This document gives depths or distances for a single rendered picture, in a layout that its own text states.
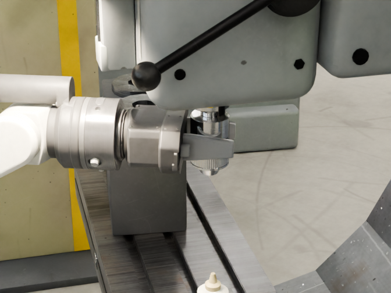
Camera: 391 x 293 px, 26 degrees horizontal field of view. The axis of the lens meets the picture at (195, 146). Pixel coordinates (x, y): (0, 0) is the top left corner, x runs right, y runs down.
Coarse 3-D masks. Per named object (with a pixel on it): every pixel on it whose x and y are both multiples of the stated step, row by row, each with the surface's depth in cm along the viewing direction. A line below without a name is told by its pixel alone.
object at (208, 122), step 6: (192, 114) 101; (198, 114) 101; (228, 114) 101; (192, 120) 100; (198, 120) 99; (204, 120) 99; (210, 120) 99; (216, 120) 99; (228, 120) 100; (198, 126) 100; (204, 126) 99; (210, 126) 99; (216, 126) 99; (222, 126) 100
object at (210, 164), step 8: (192, 128) 101; (200, 128) 100; (216, 128) 99; (224, 128) 100; (216, 136) 100; (224, 136) 100; (192, 160) 103; (200, 160) 101; (208, 160) 101; (216, 160) 101; (224, 160) 102; (200, 168) 102; (208, 168) 101; (216, 168) 102
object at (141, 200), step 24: (120, 96) 139; (144, 96) 136; (120, 168) 130; (144, 168) 130; (120, 192) 132; (144, 192) 132; (168, 192) 133; (120, 216) 133; (144, 216) 134; (168, 216) 135
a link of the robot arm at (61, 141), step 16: (0, 80) 101; (16, 80) 101; (32, 80) 101; (48, 80) 101; (64, 80) 101; (0, 96) 101; (16, 96) 101; (32, 96) 101; (48, 96) 101; (64, 96) 100; (32, 112) 100; (48, 112) 102; (64, 112) 100; (80, 112) 100; (48, 128) 100; (64, 128) 99; (48, 144) 101; (64, 144) 99; (32, 160) 101; (64, 160) 101
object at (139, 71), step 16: (256, 0) 83; (272, 0) 83; (288, 0) 83; (304, 0) 84; (240, 16) 83; (288, 16) 84; (208, 32) 83; (224, 32) 83; (192, 48) 83; (144, 64) 82; (160, 64) 83; (144, 80) 82; (160, 80) 83
